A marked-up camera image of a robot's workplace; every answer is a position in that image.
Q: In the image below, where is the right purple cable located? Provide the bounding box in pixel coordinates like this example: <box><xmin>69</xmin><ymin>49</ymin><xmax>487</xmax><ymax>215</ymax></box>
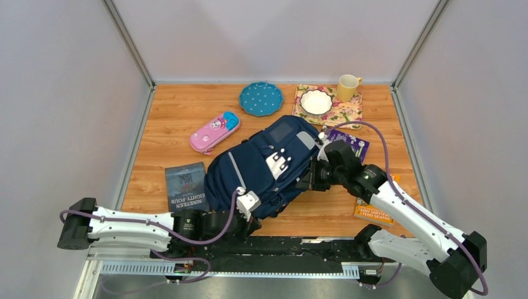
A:
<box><xmin>323</xmin><ymin>120</ymin><xmax>490</xmax><ymax>297</ymax></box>

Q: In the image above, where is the yellow ceramic mug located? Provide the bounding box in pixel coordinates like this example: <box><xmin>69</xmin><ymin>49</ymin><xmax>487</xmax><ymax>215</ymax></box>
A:
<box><xmin>337</xmin><ymin>74</ymin><xmax>362</xmax><ymax>102</ymax></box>

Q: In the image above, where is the navy blue student backpack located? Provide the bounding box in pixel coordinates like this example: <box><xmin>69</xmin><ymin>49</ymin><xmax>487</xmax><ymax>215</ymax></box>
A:
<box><xmin>204</xmin><ymin>115</ymin><xmax>321</xmax><ymax>219</ymax></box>

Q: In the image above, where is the orange Treehouse book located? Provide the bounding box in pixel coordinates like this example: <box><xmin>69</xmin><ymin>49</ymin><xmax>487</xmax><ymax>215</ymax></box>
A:
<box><xmin>354</xmin><ymin>197</ymin><xmax>395</xmax><ymax>227</ymax></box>

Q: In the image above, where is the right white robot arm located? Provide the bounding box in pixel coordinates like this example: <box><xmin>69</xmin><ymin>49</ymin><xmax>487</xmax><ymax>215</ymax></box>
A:
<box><xmin>296</xmin><ymin>141</ymin><xmax>487</xmax><ymax>298</ymax></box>

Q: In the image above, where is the blue polka dot plate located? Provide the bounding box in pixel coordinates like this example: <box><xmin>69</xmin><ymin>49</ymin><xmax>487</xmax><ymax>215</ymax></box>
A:
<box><xmin>238</xmin><ymin>82</ymin><xmax>284</xmax><ymax>117</ymax></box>

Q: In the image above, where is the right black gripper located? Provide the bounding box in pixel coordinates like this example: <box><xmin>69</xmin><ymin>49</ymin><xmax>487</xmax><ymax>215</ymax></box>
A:
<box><xmin>296</xmin><ymin>156</ymin><xmax>346</xmax><ymax>192</ymax></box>

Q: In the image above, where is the white scalloped bowl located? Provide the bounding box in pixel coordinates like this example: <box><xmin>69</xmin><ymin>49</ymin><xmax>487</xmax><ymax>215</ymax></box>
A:
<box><xmin>299</xmin><ymin>90</ymin><xmax>332</xmax><ymax>116</ymax></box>

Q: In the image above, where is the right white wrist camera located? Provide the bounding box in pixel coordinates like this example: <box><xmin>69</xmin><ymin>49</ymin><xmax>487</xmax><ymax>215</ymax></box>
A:
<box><xmin>317</xmin><ymin>126</ymin><xmax>331</xmax><ymax>162</ymax></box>

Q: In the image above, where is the purple paperback book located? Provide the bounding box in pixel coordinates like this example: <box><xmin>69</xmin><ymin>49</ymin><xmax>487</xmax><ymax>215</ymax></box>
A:
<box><xmin>328</xmin><ymin>130</ymin><xmax>370</xmax><ymax>163</ymax></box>

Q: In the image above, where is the floral rectangular tray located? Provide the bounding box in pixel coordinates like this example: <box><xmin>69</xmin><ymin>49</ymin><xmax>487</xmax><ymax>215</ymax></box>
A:
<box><xmin>292</xmin><ymin>84</ymin><xmax>362</xmax><ymax>127</ymax></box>

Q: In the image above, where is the dark blue 1984 book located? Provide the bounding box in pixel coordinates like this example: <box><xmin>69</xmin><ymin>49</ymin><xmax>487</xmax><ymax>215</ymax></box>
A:
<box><xmin>164</xmin><ymin>162</ymin><xmax>210</xmax><ymax>212</ymax></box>

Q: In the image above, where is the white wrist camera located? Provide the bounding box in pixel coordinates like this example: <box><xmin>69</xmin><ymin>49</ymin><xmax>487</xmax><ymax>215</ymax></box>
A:
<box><xmin>317</xmin><ymin>126</ymin><xmax>331</xmax><ymax>162</ymax></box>
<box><xmin>235</xmin><ymin>187</ymin><xmax>262</xmax><ymax>222</ymax></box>

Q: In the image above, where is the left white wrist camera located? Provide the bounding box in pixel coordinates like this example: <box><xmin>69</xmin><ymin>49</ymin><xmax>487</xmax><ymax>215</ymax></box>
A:
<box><xmin>235</xmin><ymin>187</ymin><xmax>262</xmax><ymax>222</ymax></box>

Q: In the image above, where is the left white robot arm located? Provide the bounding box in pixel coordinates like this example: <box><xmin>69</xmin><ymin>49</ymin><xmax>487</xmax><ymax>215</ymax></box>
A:
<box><xmin>57</xmin><ymin>197</ymin><xmax>262</xmax><ymax>259</ymax></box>

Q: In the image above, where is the pink cartoon pencil case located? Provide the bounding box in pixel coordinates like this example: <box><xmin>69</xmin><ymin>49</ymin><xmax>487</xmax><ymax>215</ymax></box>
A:
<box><xmin>189</xmin><ymin>111</ymin><xmax>241</xmax><ymax>154</ymax></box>

